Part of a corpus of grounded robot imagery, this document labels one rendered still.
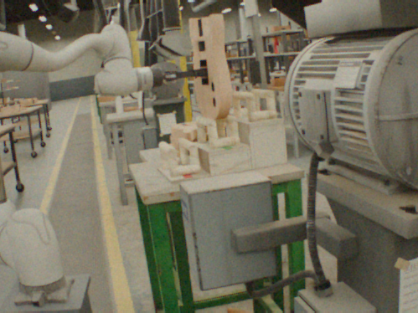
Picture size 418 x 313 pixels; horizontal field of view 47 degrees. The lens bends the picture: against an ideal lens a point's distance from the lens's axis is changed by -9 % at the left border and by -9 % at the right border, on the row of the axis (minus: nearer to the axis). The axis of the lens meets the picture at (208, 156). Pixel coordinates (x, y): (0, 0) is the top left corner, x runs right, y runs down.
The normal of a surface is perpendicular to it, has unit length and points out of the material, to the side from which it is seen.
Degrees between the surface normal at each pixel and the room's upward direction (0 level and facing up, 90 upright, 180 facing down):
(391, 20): 90
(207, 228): 90
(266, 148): 90
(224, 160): 90
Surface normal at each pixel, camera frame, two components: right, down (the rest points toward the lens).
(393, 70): -0.20, -0.09
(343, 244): 0.23, 0.15
